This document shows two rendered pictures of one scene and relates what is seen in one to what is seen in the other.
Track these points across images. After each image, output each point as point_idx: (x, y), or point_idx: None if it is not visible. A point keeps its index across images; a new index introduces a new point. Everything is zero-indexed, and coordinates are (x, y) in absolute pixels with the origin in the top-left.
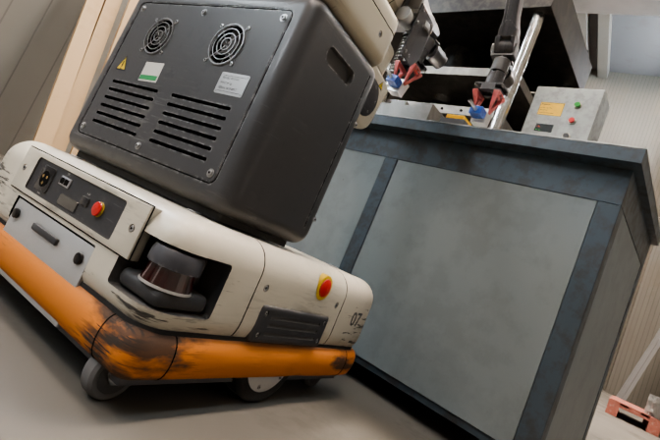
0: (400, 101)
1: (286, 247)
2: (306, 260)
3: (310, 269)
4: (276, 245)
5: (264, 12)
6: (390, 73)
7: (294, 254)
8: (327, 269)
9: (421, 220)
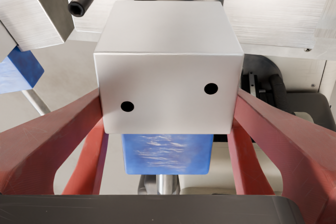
0: (270, 42)
1: (296, 70)
2: (328, 84)
3: (333, 82)
4: (305, 91)
5: None
6: (176, 183)
7: (324, 94)
8: (335, 64)
9: None
